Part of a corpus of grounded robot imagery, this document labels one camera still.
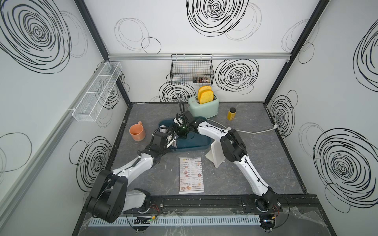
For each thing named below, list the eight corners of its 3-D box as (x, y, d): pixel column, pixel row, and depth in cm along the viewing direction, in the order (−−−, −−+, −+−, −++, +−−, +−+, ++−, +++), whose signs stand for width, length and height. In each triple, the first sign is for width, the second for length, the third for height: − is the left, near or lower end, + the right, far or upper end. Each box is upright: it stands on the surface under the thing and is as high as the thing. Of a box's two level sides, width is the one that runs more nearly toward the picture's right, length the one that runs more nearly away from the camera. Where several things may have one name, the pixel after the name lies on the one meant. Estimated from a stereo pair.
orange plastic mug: (133, 144, 98) (129, 137, 91) (133, 131, 105) (128, 123, 98) (146, 141, 100) (143, 134, 93) (144, 128, 107) (141, 120, 100)
